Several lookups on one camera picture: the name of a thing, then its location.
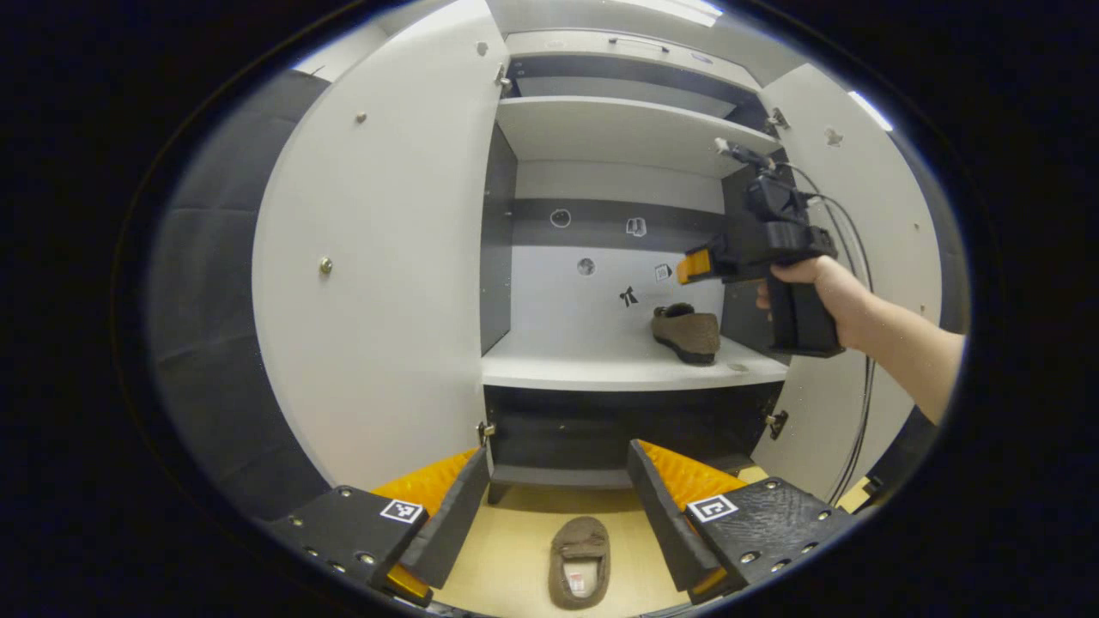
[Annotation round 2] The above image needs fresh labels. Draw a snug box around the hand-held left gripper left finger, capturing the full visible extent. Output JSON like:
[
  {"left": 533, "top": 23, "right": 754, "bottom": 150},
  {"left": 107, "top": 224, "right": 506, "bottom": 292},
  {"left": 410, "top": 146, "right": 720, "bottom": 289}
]
[{"left": 266, "top": 446, "right": 492, "bottom": 608}]

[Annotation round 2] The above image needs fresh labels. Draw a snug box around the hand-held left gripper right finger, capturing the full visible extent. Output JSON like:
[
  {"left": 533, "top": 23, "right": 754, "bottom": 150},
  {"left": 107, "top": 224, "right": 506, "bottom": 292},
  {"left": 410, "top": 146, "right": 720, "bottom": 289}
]
[{"left": 625, "top": 439, "right": 861, "bottom": 604}]

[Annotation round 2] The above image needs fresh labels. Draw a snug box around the brown fuzzy shoe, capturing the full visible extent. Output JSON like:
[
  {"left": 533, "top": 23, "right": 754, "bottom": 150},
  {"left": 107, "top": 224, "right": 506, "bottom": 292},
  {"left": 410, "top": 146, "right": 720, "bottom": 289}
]
[
  {"left": 649, "top": 301, "right": 722, "bottom": 367},
  {"left": 549, "top": 516, "right": 612, "bottom": 611}
]

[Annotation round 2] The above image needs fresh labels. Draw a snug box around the white shoe cabinet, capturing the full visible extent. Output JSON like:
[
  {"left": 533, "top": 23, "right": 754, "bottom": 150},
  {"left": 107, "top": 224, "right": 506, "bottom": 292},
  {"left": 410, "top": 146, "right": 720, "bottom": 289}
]
[{"left": 477, "top": 30, "right": 795, "bottom": 507}]

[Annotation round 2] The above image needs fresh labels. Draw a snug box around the white shoe cabinet door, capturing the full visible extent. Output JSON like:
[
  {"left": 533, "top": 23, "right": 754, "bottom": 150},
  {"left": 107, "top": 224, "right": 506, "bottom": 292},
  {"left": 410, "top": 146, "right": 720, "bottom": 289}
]
[
  {"left": 251, "top": 0, "right": 513, "bottom": 492},
  {"left": 750, "top": 63, "right": 947, "bottom": 509}
]

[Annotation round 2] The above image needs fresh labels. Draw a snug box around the white cabinet drawer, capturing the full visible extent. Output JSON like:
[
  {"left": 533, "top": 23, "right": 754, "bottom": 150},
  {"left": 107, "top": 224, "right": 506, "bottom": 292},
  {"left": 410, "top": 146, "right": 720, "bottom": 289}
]
[{"left": 504, "top": 30, "right": 767, "bottom": 94}]

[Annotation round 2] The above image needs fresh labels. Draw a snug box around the ceiling light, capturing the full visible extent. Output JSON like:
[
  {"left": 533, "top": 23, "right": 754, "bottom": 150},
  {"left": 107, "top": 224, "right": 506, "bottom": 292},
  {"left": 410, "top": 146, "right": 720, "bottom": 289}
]
[
  {"left": 631, "top": 0, "right": 726, "bottom": 28},
  {"left": 848, "top": 89, "right": 896, "bottom": 134}
]

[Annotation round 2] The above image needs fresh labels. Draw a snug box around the black backdrop cloth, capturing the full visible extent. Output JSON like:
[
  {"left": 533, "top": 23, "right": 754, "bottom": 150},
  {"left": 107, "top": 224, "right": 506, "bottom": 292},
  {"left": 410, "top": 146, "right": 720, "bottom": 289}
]
[
  {"left": 148, "top": 69, "right": 334, "bottom": 523},
  {"left": 863, "top": 403, "right": 941, "bottom": 507}
]

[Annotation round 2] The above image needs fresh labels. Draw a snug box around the black cable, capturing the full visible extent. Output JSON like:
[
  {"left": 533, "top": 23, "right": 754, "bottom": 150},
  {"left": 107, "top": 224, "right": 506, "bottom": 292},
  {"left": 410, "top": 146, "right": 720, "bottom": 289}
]
[{"left": 783, "top": 161, "right": 878, "bottom": 507}]

